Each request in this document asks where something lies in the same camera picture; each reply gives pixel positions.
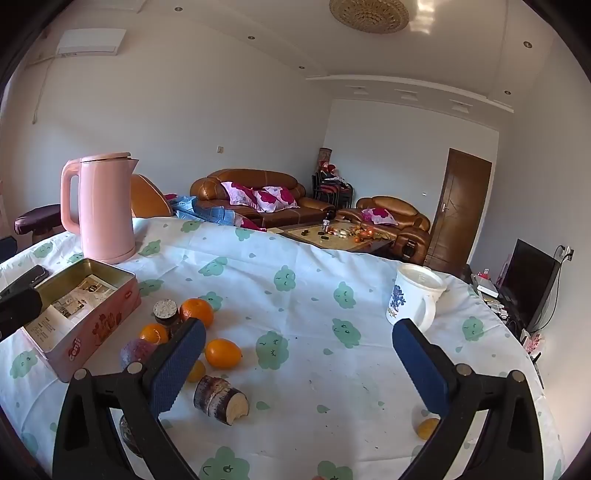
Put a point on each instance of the small yellow citrus fruit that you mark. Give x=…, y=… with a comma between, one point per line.
x=427, y=428
x=198, y=371

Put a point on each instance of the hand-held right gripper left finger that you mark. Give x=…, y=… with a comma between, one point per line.
x=178, y=364

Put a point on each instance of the tall brown decorated tube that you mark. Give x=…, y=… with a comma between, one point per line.
x=325, y=157

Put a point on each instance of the printed paper leaflet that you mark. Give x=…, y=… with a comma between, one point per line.
x=78, y=295

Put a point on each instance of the purple passion fruit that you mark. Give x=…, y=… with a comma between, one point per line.
x=136, y=351

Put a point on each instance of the pink tin box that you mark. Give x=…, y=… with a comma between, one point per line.
x=92, y=332

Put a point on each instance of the white pillow magenta flowers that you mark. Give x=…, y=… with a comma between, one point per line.
x=277, y=198
x=238, y=194
x=379, y=216

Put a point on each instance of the white set-top box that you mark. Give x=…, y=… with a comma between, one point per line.
x=487, y=288

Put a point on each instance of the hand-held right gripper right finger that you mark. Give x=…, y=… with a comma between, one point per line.
x=422, y=369

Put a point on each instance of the white mug blue print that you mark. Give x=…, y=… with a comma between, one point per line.
x=408, y=295

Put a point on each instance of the brown wooden door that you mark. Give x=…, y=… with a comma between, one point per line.
x=461, y=207

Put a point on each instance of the dark maroon stool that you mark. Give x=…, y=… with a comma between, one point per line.
x=39, y=218

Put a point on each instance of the wooden coffee table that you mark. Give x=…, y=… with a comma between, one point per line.
x=314, y=235

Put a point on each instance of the pink electric kettle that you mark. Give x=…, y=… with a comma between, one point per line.
x=104, y=212

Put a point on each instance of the brown leather armchair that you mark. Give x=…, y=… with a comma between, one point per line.
x=397, y=207

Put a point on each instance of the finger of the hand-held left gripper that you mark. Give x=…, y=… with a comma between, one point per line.
x=18, y=311

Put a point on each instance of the pile of small snacks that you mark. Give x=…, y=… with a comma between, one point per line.
x=362, y=233

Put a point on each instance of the black television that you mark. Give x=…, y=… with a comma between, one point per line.
x=531, y=281

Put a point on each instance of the orange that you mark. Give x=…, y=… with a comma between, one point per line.
x=196, y=311
x=154, y=333
x=224, y=353

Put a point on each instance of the white air conditioner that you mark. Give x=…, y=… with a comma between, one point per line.
x=92, y=41

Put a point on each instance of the brown leather sofa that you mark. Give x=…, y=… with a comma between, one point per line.
x=318, y=203

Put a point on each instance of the white tablecloth green cloud print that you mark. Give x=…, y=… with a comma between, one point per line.
x=314, y=323

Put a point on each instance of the brown leather chair back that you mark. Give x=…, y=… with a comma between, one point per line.
x=147, y=198

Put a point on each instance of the round golden ceiling lamp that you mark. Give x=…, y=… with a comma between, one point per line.
x=369, y=14

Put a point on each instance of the blue patterned cloth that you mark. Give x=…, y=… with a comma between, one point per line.
x=207, y=213

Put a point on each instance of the stack of black chairs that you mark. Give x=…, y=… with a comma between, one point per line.
x=330, y=189

